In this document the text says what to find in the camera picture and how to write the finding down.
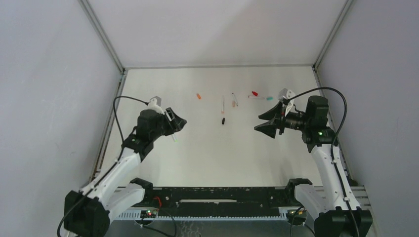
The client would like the white pen green end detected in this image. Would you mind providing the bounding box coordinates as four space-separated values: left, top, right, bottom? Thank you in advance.
165 111 177 143

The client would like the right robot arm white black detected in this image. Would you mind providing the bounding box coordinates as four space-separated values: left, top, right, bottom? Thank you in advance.
254 96 373 237

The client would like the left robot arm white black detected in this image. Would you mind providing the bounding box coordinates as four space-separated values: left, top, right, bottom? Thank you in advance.
57 106 187 237

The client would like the white pen orange tip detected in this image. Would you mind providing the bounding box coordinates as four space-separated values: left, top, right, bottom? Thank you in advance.
221 96 225 114

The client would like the small circuit board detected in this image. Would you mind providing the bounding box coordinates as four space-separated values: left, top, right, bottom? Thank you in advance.
140 209 158 219

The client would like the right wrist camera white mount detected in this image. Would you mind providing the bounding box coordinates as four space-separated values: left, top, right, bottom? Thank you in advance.
278 88 296 116

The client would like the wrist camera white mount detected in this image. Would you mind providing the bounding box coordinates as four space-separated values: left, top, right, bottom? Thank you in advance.
278 88 296 116
147 96 165 114

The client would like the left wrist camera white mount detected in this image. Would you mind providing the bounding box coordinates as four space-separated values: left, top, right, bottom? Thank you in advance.
147 96 165 114

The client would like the left black camera cable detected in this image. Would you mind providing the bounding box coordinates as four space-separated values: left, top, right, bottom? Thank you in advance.
57 95 150 237

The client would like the black camera cable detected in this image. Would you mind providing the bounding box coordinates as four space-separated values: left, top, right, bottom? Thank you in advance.
288 87 361 237
57 95 150 237

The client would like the right black camera cable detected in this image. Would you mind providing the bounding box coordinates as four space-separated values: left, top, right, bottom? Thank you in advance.
288 87 361 237

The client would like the aluminium frame profile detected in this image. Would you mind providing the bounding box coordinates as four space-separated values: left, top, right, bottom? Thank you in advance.
88 68 127 181

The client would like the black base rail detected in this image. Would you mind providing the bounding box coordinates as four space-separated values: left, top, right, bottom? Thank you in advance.
134 187 300 218

